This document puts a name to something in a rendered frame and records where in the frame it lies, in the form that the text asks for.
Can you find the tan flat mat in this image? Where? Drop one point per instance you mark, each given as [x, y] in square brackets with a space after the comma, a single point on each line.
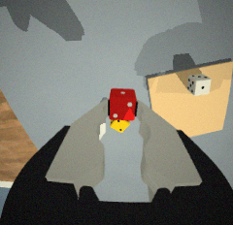
[195, 115]

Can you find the yellow die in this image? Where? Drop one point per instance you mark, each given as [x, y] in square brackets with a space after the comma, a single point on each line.
[119, 125]

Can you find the red die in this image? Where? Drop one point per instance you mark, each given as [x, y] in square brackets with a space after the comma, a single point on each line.
[122, 104]

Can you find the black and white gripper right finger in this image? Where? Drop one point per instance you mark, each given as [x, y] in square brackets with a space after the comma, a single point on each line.
[171, 159]

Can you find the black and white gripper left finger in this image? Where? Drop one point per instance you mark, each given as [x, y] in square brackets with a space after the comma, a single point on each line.
[72, 158]

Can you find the white die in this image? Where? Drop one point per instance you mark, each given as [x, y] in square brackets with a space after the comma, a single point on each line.
[198, 84]

